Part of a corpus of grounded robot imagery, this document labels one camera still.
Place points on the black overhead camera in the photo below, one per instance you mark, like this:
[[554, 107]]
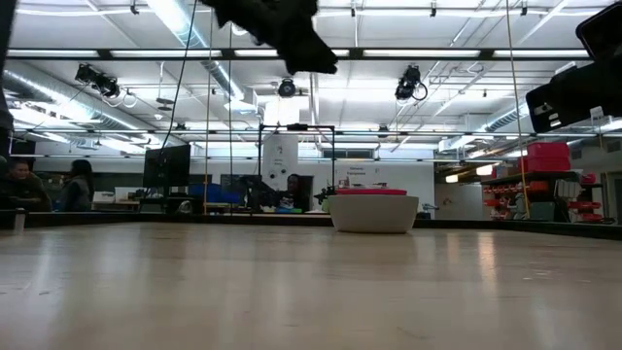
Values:
[[286, 88]]

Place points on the storage shelf rack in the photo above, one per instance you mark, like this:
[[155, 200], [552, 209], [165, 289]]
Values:
[[534, 194]]

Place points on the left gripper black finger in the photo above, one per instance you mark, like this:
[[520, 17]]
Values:
[[286, 34]]

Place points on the black table edge rail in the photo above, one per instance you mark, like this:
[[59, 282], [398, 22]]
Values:
[[194, 219]]

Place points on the silver ventilation duct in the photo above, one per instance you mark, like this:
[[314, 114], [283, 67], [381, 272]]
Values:
[[204, 53]]

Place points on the black monitor on stand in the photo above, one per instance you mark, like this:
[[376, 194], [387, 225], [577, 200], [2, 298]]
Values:
[[166, 166]]

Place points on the red storage bin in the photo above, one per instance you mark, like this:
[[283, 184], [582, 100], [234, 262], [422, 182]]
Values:
[[546, 156]]

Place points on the blue box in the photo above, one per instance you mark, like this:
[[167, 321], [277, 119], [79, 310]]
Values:
[[216, 194]]

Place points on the large white bowl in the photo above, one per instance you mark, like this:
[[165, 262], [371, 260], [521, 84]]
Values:
[[374, 214]]

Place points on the pink plate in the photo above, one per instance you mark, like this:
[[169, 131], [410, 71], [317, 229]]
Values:
[[371, 192]]

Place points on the white paper cup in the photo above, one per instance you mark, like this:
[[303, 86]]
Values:
[[19, 220]]

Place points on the person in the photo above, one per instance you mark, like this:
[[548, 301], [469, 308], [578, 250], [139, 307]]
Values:
[[78, 189], [22, 187], [293, 194]]

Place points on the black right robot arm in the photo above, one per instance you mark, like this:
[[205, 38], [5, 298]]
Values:
[[583, 92]]

